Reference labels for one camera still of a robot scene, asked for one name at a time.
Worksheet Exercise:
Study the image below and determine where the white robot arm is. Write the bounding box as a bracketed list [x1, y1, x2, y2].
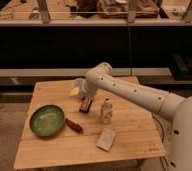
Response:
[74, 62, 184, 121]

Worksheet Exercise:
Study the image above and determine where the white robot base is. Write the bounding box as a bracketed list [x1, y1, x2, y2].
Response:
[169, 96, 192, 171]

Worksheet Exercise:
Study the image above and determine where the clear plastic bottle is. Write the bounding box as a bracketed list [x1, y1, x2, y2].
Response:
[100, 98, 113, 124]

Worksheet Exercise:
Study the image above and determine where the yellow sponge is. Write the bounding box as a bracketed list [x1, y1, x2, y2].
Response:
[69, 87, 79, 97]

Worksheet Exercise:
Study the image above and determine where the dark rectangular box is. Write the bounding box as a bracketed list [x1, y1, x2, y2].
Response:
[79, 99, 92, 113]

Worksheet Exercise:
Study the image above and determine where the brown snack bar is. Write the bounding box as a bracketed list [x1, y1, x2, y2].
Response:
[66, 119, 83, 133]

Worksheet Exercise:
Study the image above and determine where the green bowl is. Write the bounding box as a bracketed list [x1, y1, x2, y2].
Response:
[29, 105, 65, 137]

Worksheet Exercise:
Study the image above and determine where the wooden table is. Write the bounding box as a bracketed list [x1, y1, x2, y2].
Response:
[14, 80, 165, 169]

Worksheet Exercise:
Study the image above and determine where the white napkin packet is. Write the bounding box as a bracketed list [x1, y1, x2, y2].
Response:
[96, 128, 116, 152]

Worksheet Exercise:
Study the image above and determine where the black cable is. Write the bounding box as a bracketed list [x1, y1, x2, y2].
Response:
[152, 114, 170, 171]

